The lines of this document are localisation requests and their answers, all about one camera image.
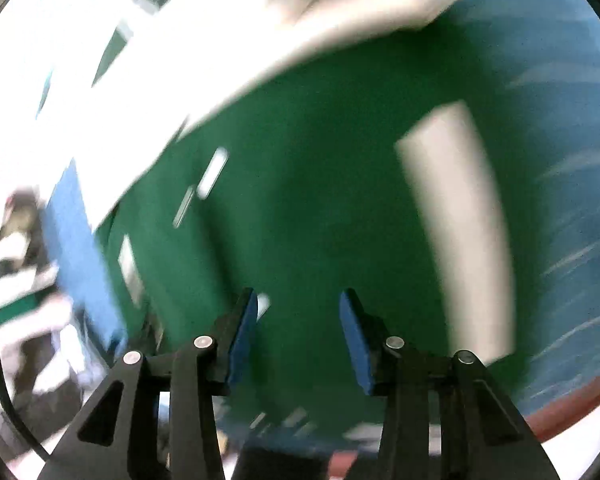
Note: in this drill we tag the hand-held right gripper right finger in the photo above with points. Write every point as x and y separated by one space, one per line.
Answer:
356 345

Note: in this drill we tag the blue striped bed sheet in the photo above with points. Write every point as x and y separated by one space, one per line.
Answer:
570 160

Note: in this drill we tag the red mattress edge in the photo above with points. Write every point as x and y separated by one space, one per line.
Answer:
565 407

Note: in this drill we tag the green jacket with striped hem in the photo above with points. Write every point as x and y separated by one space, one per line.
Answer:
310 200

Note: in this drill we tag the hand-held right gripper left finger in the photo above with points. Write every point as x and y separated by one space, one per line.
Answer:
243 340

